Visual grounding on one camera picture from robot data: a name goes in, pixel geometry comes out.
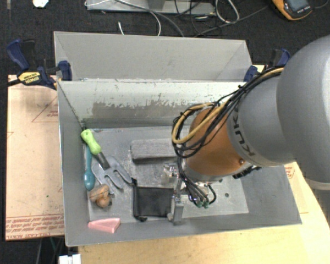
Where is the teal plastic spoon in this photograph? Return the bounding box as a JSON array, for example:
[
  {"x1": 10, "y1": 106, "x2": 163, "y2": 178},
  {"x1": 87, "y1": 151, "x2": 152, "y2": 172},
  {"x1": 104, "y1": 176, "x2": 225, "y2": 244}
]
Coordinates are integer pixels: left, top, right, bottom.
[{"x1": 84, "y1": 144, "x2": 96, "y2": 191}]

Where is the tan toy animal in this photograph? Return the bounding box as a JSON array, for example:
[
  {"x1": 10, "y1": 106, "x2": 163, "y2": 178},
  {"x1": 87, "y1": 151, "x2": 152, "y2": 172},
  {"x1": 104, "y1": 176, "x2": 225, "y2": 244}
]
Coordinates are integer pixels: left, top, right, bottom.
[{"x1": 88, "y1": 184, "x2": 112, "y2": 209}]

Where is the black cloth pouch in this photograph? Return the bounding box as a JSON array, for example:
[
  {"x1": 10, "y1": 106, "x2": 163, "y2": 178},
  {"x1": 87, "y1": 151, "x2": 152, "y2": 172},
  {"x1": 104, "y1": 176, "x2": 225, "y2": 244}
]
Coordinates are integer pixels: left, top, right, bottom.
[{"x1": 131, "y1": 178, "x2": 174, "y2": 222}]

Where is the pink wedge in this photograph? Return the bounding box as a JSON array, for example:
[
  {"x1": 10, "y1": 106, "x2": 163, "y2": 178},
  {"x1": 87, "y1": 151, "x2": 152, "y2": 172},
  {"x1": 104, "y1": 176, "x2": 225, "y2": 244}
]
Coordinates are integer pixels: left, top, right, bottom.
[{"x1": 87, "y1": 217, "x2": 121, "y2": 234}]

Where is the brown cardboard board, red print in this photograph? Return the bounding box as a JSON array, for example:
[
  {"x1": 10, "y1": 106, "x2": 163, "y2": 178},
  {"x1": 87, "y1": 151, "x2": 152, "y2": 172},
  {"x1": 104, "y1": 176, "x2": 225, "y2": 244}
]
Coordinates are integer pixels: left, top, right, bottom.
[{"x1": 5, "y1": 74, "x2": 310, "y2": 241}]

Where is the grey metal bin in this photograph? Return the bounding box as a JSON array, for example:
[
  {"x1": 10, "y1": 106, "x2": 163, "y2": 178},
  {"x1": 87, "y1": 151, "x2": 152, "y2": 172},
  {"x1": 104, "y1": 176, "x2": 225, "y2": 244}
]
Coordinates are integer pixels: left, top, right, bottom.
[{"x1": 53, "y1": 31, "x2": 303, "y2": 248}]

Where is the grey flat block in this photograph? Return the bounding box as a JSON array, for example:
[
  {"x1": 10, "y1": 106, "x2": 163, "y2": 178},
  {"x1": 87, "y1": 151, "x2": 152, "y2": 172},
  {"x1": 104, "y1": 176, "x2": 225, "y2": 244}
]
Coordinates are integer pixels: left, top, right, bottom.
[{"x1": 130, "y1": 139, "x2": 179, "y2": 163}]

